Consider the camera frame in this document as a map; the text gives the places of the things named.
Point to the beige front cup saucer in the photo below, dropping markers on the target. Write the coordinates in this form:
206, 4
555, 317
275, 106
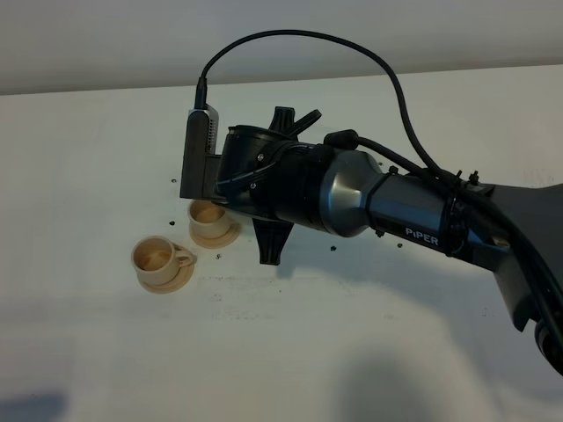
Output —
171, 283

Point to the beige rear teacup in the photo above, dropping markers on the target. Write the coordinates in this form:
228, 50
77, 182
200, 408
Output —
209, 221

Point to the beige front teacup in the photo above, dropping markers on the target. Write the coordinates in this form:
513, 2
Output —
158, 261

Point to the beige teacup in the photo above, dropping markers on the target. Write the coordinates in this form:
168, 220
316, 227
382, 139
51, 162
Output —
158, 261
209, 221

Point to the beige cup saucer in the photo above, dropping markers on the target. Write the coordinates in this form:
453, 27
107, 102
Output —
219, 242
171, 283

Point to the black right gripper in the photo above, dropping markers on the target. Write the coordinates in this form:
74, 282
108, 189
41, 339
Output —
272, 177

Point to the beige rear cup saucer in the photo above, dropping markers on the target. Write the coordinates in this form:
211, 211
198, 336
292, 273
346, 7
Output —
219, 242

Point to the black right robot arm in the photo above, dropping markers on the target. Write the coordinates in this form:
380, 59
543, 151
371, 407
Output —
347, 184

